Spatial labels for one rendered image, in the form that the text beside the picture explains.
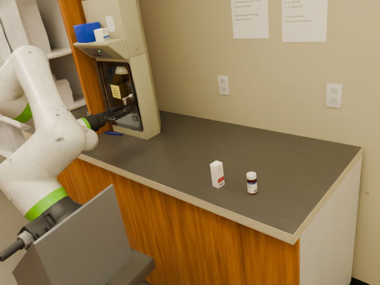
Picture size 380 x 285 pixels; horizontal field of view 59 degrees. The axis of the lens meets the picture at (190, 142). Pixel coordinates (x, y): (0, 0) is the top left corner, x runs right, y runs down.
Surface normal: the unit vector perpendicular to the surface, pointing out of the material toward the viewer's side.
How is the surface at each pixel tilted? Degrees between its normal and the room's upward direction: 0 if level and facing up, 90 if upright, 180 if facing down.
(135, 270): 0
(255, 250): 90
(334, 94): 90
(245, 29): 90
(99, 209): 90
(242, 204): 0
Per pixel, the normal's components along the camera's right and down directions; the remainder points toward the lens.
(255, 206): -0.14, -0.90
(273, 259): -0.65, 0.40
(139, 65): 0.75, 0.18
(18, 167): -0.16, 0.02
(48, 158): 0.17, 0.38
